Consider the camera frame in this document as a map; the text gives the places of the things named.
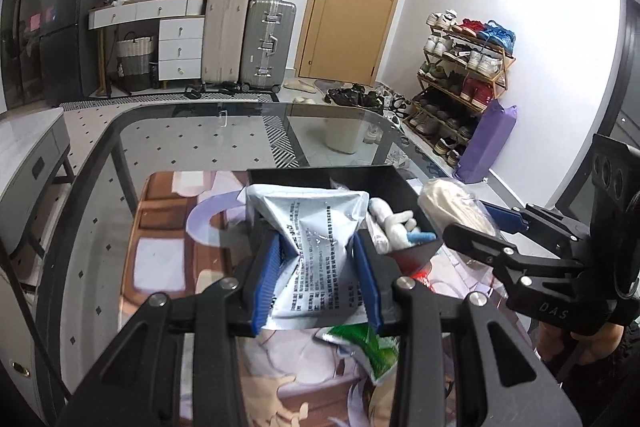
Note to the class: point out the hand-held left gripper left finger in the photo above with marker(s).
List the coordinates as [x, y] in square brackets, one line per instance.
[265, 287]

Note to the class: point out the wooden shoe rack with shoes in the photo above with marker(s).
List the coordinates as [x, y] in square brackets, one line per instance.
[460, 67]

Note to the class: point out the beige slipper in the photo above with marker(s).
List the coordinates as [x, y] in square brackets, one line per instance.
[305, 100]
[299, 85]

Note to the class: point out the scattered shoes pile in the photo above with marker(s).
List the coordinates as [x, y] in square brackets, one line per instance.
[370, 98]

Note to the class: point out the grey white low cabinet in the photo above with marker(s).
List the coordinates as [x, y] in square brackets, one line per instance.
[30, 147]

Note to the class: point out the white trash bin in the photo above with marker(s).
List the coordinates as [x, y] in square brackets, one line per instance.
[345, 134]

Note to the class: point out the white desk with drawers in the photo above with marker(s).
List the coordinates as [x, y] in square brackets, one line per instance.
[177, 42]

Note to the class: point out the green packet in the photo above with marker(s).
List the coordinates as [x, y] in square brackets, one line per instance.
[365, 347]

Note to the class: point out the red white snack packet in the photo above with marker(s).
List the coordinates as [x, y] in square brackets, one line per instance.
[422, 279]

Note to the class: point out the silver suitcase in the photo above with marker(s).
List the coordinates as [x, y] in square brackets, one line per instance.
[267, 47]

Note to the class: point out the printed desk mat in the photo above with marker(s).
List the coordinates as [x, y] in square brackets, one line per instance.
[165, 257]

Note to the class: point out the silver foil packet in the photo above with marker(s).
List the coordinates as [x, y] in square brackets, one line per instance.
[315, 247]

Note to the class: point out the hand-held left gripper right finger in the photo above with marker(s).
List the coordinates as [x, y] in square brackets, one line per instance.
[367, 282]

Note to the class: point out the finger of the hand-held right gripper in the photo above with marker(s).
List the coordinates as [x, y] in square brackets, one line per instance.
[505, 218]
[480, 247]

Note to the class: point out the beige roll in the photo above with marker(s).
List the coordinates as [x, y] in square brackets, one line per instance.
[450, 207]

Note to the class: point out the woven basket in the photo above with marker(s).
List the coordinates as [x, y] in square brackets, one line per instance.
[134, 62]

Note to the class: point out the dark glass cabinet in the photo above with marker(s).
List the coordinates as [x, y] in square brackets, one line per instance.
[20, 32]

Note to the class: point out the white plush toy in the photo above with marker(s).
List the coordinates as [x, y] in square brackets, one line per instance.
[395, 232]

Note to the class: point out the black storage box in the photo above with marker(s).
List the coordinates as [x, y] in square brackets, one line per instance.
[360, 179]

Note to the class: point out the purple bag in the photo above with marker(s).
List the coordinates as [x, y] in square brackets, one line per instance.
[485, 147]

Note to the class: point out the grey refrigerator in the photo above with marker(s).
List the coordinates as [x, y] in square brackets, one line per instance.
[70, 32]

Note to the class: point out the beige suitcase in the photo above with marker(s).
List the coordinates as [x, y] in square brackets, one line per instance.
[224, 42]

